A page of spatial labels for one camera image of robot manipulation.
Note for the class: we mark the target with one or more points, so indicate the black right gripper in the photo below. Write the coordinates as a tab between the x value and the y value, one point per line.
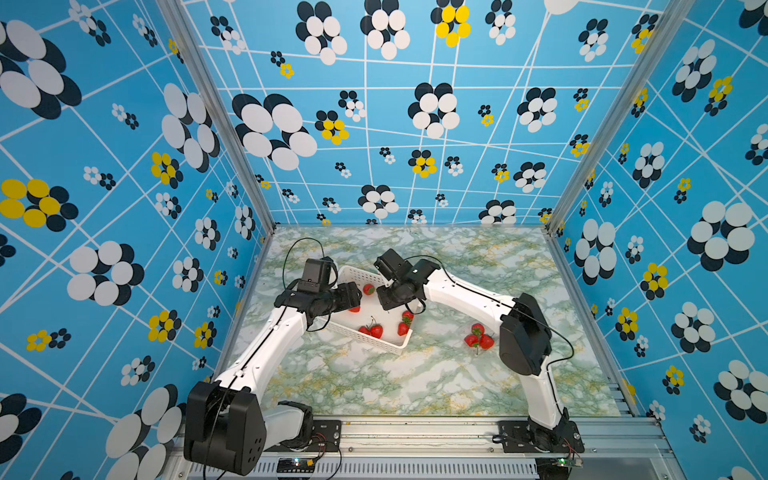
385	303

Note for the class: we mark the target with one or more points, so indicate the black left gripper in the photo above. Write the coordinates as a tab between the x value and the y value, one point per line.
350	297

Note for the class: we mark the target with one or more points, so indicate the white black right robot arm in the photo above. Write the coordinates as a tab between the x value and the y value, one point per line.
432	282

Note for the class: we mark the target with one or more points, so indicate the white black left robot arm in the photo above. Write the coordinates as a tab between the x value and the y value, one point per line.
226	427

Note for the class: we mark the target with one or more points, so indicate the white perforated plastic basket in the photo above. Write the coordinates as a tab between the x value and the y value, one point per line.
370	313

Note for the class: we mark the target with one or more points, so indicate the small green circuit board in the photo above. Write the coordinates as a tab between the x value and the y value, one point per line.
296	466

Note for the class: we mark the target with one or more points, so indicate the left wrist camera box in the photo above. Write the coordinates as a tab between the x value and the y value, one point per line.
316	276

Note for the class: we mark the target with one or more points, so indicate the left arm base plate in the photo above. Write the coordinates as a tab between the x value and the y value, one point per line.
321	436

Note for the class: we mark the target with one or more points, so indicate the aluminium front rail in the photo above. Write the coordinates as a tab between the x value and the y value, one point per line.
389	447

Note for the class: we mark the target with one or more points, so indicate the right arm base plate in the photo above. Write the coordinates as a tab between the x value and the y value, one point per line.
529	437

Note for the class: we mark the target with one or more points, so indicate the aluminium corner post left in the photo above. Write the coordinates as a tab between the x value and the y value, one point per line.
174	15

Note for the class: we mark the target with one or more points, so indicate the aluminium corner post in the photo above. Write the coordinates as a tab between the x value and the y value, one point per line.
174	15
671	20

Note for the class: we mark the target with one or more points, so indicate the aluminium corner post right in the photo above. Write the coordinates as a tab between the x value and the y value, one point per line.
671	20

